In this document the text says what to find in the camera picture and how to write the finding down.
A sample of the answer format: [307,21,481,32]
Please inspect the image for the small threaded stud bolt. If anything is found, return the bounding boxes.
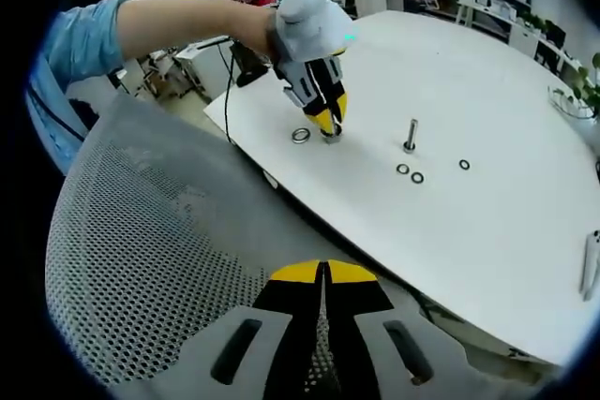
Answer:
[402,118,419,155]

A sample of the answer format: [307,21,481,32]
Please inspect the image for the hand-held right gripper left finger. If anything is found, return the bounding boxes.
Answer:
[149,259,326,400]

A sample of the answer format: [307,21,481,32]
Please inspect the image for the person's blue shirt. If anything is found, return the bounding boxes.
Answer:
[25,57,90,176]

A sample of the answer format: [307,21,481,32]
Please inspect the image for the green potted plant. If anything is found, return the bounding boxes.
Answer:
[547,52,600,120]

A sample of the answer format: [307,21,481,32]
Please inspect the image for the grey mesh office chair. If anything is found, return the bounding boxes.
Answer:
[44,93,470,400]

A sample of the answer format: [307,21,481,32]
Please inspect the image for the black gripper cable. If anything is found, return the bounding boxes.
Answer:
[223,41,241,144]

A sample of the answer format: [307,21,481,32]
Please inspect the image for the white desk with black legs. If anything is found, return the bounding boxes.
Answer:
[172,37,235,101]

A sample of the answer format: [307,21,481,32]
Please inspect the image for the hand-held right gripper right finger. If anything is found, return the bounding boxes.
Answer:
[325,259,522,400]

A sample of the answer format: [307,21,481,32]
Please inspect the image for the white handheld controller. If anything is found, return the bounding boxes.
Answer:
[579,230,600,302]

